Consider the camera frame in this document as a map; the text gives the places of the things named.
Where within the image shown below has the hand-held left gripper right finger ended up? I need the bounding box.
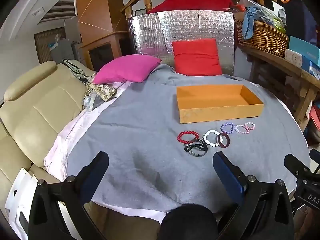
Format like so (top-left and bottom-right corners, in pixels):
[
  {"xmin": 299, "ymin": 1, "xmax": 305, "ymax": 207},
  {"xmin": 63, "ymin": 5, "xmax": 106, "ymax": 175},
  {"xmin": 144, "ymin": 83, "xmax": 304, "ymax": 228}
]
[{"xmin": 212, "ymin": 151, "xmax": 294, "ymax": 240}]

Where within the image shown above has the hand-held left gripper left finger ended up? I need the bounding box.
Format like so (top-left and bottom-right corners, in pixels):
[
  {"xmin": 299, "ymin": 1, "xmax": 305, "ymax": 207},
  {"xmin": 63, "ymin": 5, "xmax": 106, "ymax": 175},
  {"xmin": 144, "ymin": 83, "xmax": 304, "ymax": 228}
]
[{"xmin": 29, "ymin": 151, "xmax": 110, "ymax": 240}]

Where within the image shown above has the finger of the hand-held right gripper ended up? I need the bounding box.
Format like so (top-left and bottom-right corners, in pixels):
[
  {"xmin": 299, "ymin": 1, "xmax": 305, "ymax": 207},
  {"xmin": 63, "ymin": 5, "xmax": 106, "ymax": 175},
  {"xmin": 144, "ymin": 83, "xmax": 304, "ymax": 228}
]
[
  {"xmin": 284, "ymin": 154, "xmax": 313, "ymax": 178},
  {"xmin": 309, "ymin": 149, "xmax": 320, "ymax": 167}
]

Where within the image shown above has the dark red bangle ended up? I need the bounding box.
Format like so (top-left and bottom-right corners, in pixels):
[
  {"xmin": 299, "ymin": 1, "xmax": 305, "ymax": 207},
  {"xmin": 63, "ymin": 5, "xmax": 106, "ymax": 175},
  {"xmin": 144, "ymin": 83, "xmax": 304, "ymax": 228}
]
[{"xmin": 217, "ymin": 133, "xmax": 231, "ymax": 149}]

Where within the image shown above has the orange cardboard box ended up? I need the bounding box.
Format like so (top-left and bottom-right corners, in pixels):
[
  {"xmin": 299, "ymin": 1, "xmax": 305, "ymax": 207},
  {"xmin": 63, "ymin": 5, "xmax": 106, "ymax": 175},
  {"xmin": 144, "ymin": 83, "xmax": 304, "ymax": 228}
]
[{"xmin": 176, "ymin": 84, "xmax": 264, "ymax": 124}]

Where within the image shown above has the red bag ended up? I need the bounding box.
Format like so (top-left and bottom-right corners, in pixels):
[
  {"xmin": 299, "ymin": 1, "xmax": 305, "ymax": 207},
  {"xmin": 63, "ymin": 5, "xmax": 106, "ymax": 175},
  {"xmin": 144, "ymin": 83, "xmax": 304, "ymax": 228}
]
[{"xmin": 304, "ymin": 105, "xmax": 320, "ymax": 145}]

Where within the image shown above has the black open bangle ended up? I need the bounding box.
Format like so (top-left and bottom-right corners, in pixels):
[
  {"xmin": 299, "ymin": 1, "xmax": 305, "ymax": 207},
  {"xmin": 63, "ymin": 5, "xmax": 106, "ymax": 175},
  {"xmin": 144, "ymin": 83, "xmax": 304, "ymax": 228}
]
[{"xmin": 184, "ymin": 138, "xmax": 208, "ymax": 157}]

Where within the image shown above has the dark cloth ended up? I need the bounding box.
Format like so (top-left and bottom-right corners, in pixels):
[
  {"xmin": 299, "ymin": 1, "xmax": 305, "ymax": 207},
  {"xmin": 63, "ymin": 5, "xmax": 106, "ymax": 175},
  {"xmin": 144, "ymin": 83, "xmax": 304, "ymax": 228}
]
[{"xmin": 159, "ymin": 204, "xmax": 220, "ymax": 240}]

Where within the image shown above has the grey blanket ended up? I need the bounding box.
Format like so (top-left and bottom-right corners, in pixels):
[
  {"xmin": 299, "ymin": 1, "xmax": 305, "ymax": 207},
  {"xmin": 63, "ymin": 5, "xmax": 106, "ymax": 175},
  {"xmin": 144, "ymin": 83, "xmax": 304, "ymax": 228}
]
[{"xmin": 66, "ymin": 64, "xmax": 304, "ymax": 207}]

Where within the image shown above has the brown patterned cloth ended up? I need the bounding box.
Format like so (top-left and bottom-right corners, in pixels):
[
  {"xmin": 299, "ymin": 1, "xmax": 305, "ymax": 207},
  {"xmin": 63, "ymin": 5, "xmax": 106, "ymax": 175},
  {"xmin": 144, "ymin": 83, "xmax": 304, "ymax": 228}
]
[{"xmin": 84, "ymin": 72, "xmax": 118, "ymax": 112}]

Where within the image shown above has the beige leather sofa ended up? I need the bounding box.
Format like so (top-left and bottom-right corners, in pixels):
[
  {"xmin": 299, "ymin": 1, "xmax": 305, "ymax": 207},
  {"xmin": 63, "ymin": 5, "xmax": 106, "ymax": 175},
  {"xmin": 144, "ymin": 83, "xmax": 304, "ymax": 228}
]
[{"xmin": 0, "ymin": 59, "xmax": 108, "ymax": 240}]

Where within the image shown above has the wooden bench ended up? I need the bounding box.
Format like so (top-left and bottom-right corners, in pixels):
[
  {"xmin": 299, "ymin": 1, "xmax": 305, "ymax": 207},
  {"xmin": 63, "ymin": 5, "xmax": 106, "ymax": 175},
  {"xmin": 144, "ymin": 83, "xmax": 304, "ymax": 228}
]
[{"xmin": 237, "ymin": 44, "xmax": 320, "ymax": 124}]

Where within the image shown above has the white patterned box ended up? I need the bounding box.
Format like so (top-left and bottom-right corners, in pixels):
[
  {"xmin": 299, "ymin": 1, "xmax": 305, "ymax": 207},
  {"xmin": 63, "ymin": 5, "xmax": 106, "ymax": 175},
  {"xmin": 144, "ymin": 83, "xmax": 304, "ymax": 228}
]
[{"xmin": 284, "ymin": 49, "xmax": 312, "ymax": 72}]

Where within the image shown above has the striped black white cloth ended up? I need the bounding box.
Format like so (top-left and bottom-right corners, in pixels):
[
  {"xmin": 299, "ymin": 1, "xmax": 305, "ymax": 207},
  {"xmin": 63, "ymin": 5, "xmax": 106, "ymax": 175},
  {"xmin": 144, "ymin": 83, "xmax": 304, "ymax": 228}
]
[{"xmin": 61, "ymin": 59, "xmax": 94, "ymax": 85}]

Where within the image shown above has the magenta pillow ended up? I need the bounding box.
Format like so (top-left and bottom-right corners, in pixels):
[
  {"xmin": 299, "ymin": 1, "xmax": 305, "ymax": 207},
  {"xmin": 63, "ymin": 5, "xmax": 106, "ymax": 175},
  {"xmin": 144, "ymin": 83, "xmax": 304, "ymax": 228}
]
[{"xmin": 92, "ymin": 54, "xmax": 162, "ymax": 85}]

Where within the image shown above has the teal box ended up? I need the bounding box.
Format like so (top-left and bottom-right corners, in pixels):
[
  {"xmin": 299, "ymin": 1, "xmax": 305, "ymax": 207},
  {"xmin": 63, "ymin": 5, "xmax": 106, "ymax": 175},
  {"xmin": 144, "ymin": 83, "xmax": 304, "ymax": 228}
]
[{"xmin": 289, "ymin": 36, "xmax": 320, "ymax": 67}]

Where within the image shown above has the red pillow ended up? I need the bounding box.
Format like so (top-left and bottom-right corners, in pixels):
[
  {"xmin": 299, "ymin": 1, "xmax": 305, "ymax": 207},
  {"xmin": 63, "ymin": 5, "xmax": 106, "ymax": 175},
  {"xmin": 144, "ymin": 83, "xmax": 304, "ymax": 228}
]
[{"xmin": 172, "ymin": 39, "xmax": 223, "ymax": 76}]

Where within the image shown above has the wicker basket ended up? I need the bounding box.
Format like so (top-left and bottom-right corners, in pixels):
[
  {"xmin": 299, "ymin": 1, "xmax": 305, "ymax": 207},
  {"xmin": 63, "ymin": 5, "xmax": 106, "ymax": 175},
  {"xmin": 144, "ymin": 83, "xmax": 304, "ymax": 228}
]
[{"xmin": 234, "ymin": 19, "xmax": 289, "ymax": 58}]

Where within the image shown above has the dark navy garment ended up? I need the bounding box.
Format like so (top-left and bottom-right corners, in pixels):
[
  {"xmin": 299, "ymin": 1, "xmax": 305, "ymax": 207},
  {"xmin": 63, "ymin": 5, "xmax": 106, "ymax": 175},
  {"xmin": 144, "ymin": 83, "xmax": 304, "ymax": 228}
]
[{"xmin": 282, "ymin": 0, "xmax": 318, "ymax": 48}]

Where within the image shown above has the silver foil insulation board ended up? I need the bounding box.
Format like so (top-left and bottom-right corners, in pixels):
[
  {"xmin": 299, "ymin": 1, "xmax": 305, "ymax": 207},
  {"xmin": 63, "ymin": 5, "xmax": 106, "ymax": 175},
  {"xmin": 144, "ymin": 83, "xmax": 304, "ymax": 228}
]
[{"xmin": 127, "ymin": 10, "xmax": 235, "ymax": 76}]

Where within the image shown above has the clear plastic bag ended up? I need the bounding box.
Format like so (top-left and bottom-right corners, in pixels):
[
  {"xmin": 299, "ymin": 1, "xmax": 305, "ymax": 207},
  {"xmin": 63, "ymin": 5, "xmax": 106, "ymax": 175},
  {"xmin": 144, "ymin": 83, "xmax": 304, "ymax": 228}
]
[{"xmin": 237, "ymin": 0, "xmax": 287, "ymax": 34}]

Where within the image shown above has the blue cloth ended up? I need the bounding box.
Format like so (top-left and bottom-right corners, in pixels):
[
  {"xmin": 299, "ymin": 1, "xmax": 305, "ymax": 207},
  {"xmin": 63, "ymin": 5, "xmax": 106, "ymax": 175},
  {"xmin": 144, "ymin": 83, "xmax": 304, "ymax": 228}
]
[{"xmin": 241, "ymin": 6, "xmax": 263, "ymax": 40}]

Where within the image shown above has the wooden cabinet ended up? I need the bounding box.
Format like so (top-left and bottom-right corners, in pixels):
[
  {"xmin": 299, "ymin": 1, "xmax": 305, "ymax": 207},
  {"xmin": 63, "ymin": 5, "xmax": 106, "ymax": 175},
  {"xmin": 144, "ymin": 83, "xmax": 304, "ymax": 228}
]
[{"xmin": 74, "ymin": 0, "xmax": 130, "ymax": 72}]

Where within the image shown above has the white bead bracelet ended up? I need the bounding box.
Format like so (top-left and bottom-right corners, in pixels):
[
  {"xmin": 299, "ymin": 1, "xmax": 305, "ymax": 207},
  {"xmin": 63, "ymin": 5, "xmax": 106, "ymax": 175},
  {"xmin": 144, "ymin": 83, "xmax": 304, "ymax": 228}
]
[{"xmin": 203, "ymin": 129, "xmax": 220, "ymax": 147}]

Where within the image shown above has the purple bead bracelet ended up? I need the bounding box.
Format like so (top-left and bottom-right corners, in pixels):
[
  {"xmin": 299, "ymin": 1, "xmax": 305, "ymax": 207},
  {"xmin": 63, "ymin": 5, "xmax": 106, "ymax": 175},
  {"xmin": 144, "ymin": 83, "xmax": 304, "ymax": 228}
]
[{"xmin": 221, "ymin": 122, "xmax": 235, "ymax": 134}]

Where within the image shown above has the red bead bracelet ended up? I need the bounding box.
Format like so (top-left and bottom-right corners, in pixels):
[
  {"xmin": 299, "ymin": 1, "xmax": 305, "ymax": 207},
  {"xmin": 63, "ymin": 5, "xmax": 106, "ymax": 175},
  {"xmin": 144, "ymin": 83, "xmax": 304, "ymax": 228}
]
[{"xmin": 177, "ymin": 131, "xmax": 200, "ymax": 145}]

